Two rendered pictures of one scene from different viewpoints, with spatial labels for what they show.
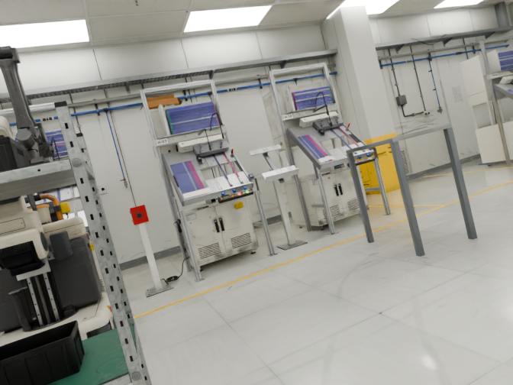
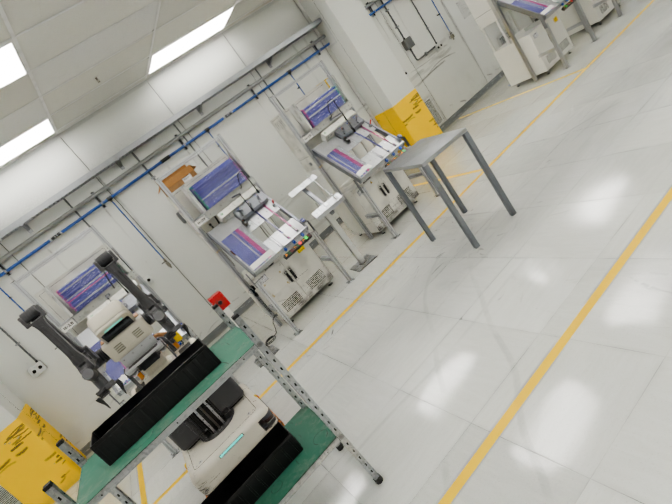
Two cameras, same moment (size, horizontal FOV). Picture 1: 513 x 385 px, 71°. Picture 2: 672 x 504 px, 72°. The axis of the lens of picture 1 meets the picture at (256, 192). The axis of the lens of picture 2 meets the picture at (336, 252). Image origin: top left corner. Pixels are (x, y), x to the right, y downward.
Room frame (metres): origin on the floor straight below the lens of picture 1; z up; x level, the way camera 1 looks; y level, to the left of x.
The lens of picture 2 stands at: (-0.87, -0.04, 1.58)
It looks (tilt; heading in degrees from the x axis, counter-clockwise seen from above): 16 degrees down; 0
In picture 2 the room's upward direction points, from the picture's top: 37 degrees counter-clockwise
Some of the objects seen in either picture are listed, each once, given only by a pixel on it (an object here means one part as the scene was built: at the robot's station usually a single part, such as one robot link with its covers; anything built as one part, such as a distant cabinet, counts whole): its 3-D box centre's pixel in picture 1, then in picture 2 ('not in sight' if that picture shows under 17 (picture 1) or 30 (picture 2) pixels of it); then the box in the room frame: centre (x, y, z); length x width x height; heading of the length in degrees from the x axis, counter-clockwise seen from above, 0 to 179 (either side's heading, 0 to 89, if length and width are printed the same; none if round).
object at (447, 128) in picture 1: (404, 189); (446, 190); (2.72, -1.09, 0.40); 0.70 x 0.45 x 0.80; 10
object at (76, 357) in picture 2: not in sight; (59, 341); (1.52, 1.35, 1.40); 0.11 x 0.06 x 0.43; 110
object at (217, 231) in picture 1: (213, 231); (285, 279); (3.91, 0.56, 0.31); 0.70 x 0.65 x 0.62; 110
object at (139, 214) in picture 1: (147, 248); (240, 326); (3.23, 1.07, 0.39); 0.24 x 0.24 x 0.78; 20
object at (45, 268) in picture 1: (37, 251); not in sight; (1.89, 1.19, 0.68); 0.28 x 0.27 x 0.25; 110
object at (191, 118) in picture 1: (192, 118); (218, 183); (3.82, 0.46, 1.52); 0.51 x 0.13 x 0.27; 110
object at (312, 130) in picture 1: (327, 169); (366, 172); (4.26, -0.88, 0.65); 1.01 x 0.73 x 1.29; 20
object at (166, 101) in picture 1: (171, 100); (185, 171); (4.06, 0.66, 1.82); 0.68 x 0.30 x 0.20; 110
